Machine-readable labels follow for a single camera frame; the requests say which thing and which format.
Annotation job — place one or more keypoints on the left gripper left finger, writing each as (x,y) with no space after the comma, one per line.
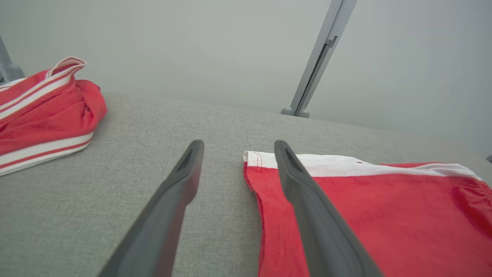
(161,227)

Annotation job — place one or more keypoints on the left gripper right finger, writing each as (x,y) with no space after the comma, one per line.
(323,231)

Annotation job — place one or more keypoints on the red shorts with white stripe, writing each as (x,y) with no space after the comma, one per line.
(403,223)

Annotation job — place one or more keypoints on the grey partition post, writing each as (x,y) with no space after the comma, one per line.
(323,50)

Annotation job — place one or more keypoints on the grey frame leg with caster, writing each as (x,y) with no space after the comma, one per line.
(9,71)

